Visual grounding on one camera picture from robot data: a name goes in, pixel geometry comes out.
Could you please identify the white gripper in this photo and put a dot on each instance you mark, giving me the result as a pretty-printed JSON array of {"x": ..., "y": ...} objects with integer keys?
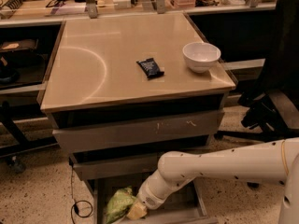
[{"x": 149, "y": 197}]

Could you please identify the green jalapeno chip bag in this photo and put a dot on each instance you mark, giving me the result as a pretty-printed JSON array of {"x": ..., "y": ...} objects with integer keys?
[{"x": 119, "y": 204}]

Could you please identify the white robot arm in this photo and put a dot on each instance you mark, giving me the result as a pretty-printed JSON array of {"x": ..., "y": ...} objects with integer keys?
[{"x": 274, "y": 162}]

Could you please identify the bottom grey open drawer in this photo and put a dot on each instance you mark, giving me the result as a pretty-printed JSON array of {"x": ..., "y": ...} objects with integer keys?
[{"x": 182, "y": 207}]

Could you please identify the middle grey drawer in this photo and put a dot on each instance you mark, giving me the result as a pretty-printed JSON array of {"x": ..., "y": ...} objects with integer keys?
[{"x": 110, "y": 162}]

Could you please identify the top grey drawer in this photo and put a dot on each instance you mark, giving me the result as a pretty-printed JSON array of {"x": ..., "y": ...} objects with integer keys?
[{"x": 138, "y": 131}]

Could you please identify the grey drawer cabinet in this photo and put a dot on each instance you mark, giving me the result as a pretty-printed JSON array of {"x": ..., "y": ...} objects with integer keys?
[{"x": 95, "y": 79}]

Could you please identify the black cart with wheel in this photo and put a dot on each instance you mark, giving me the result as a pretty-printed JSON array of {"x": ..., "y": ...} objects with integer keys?
[{"x": 8, "y": 115}]

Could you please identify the dark blue snack bar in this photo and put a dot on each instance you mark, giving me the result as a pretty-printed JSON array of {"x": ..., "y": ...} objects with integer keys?
[{"x": 150, "y": 68}]

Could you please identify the white bowl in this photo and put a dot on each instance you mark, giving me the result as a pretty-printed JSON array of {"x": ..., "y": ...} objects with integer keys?
[{"x": 200, "y": 56}]

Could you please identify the black office chair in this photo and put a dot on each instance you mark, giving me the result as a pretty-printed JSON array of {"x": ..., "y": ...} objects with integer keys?
[{"x": 273, "y": 99}]

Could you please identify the black coiled tool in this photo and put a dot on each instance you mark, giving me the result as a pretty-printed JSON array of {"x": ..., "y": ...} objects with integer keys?
[{"x": 9, "y": 8}]

